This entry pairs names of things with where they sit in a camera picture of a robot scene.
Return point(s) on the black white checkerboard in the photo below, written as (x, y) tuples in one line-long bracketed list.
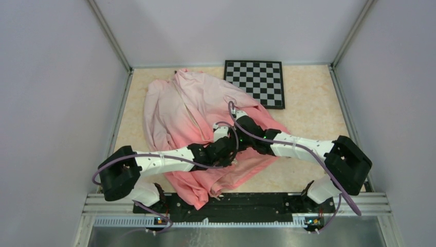
[(262, 80)]

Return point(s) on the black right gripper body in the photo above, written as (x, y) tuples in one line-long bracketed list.
[(246, 143)]

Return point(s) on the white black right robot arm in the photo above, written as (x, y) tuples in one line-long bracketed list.
[(345, 164)]

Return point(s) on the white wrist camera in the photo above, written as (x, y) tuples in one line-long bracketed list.
[(220, 132), (239, 114)]

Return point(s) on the pink zip-up jacket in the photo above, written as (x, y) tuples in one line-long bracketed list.
[(182, 111)]

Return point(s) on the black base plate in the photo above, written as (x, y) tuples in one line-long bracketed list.
[(243, 208)]

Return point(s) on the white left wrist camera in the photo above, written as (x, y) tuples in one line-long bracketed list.
[(220, 132)]

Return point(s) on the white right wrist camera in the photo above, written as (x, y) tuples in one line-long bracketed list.
[(239, 114)]

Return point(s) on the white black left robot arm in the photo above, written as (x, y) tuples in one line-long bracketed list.
[(119, 173)]

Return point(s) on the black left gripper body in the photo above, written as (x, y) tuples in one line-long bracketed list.
[(221, 162)]

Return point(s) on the aluminium frame rail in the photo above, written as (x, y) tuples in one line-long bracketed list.
[(99, 212)]

